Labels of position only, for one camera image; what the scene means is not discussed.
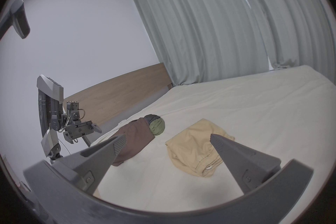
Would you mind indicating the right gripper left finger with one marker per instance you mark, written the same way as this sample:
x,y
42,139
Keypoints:
x,y
91,165

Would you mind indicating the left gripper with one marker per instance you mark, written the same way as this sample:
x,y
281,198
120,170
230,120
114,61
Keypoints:
x,y
78,129

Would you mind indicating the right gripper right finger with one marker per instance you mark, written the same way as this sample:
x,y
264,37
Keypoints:
x,y
244,165

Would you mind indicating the beige shorts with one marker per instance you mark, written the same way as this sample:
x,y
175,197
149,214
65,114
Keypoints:
x,y
189,146

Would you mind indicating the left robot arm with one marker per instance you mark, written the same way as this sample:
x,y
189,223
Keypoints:
x,y
49,86

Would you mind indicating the bed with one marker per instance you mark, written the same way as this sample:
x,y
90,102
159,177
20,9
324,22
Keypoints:
x,y
236,102

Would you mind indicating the brown shorts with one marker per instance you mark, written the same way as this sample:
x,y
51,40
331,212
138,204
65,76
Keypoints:
x,y
133,133

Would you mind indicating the black garment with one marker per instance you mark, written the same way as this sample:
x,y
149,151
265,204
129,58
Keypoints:
x,y
150,118

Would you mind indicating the green garment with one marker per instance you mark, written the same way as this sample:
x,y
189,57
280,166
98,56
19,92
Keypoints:
x,y
157,127

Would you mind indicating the pale green curtain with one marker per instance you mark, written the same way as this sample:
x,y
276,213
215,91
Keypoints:
x,y
288,7
196,20

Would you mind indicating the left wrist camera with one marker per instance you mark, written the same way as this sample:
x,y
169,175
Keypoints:
x,y
75,114

